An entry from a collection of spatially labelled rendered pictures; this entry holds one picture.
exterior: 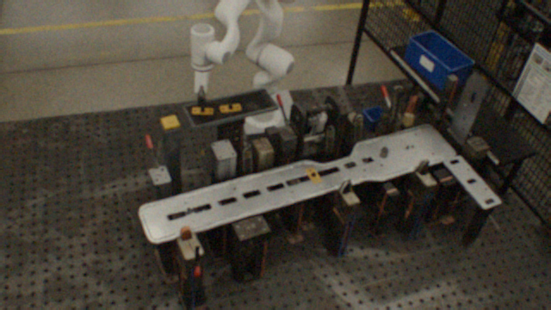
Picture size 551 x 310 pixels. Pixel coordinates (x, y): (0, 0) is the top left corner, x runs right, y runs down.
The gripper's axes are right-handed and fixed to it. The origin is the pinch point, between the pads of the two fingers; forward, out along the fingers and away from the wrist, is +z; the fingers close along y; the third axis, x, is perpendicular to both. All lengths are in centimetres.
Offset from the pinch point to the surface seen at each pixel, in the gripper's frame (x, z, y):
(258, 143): 23.2, 15.9, 8.6
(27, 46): -150, 124, -200
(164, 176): -13.0, 17.8, 27.3
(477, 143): 119, 18, 0
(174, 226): -7, 24, 46
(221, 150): 8.5, 12.8, 16.5
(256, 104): 22.0, 7.8, -6.0
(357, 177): 64, 24, 18
